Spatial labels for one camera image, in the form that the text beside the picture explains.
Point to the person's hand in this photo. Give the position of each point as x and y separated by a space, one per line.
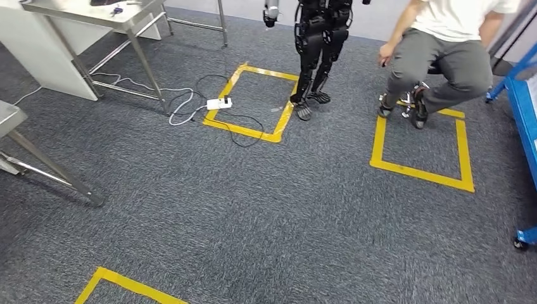
386 54

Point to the blue metal shelf rack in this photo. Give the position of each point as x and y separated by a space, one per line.
524 113

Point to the stainless steel workbench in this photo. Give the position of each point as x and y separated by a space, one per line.
12 117

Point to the chrome wheeled stool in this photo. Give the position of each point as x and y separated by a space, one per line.
413 98

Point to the person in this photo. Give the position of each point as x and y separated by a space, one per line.
440 63

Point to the black humanoid robot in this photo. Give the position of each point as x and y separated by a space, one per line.
319 42

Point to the white paper scrap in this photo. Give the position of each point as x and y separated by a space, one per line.
276 109

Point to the white power strip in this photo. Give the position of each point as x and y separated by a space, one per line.
218 103

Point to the small blue gadget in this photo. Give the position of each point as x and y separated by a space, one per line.
116 9

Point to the stainless steel table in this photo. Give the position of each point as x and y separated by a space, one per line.
105 14

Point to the yellow floor tape square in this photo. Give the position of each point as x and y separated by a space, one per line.
126 283

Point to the white partition panel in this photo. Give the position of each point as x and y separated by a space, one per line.
37 58

